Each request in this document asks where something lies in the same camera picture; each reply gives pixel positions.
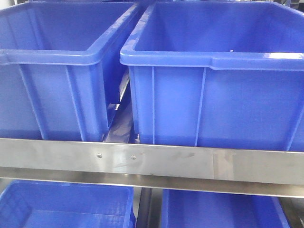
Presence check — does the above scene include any blue plastic bin lower right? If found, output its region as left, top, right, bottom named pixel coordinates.
left=161, top=190, right=290, bottom=228

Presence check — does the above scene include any blue plastic bin upper right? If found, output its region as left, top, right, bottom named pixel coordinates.
left=120, top=1, right=304, bottom=152

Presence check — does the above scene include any blue plastic bin upper left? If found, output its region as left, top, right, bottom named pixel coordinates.
left=0, top=0, right=142, bottom=142

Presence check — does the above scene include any blue plastic bin lower left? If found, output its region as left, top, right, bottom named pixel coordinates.
left=0, top=180, right=136, bottom=228

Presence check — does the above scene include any steel shelf rail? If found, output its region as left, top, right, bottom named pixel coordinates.
left=0, top=138, right=304, bottom=198

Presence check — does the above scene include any blue plastic bin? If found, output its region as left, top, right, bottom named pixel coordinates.
left=0, top=0, right=142, bottom=142
left=0, top=180, right=136, bottom=228
left=161, top=190, right=290, bottom=228
left=120, top=1, right=304, bottom=152

